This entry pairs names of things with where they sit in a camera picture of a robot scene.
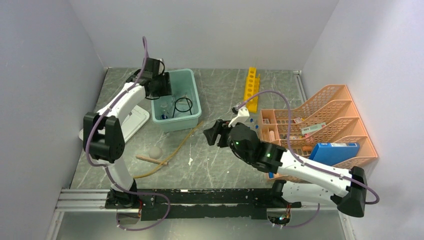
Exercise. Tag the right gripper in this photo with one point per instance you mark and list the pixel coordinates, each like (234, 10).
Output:
(221, 127)

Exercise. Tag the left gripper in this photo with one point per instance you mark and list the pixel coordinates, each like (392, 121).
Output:
(166, 90)

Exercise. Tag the mint green plastic bin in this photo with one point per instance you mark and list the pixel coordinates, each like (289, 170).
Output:
(182, 83)

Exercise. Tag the black wire ring stand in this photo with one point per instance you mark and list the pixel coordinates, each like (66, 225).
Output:
(182, 107)

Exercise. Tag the yellow test tube rack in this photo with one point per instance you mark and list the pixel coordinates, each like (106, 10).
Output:
(252, 85)

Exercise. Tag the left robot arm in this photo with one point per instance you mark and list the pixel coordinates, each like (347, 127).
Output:
(103, 138)

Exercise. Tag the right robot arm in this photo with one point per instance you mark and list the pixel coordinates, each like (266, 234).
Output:
(344, 188)

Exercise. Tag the white plastic bin lid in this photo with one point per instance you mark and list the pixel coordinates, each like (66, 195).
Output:
(133, 122)

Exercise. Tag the white round watch glass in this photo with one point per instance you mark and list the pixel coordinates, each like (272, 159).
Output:
(155, 152)

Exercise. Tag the wooden dowel rod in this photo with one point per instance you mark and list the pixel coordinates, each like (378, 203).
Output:
(151, 160)

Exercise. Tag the orange mesh file organizer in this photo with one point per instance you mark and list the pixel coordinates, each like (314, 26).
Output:
(329, 116)

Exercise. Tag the blue binder folder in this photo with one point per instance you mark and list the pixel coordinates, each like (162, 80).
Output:
(334, 153)

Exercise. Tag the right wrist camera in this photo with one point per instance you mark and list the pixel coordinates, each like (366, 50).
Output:
(242, 114)

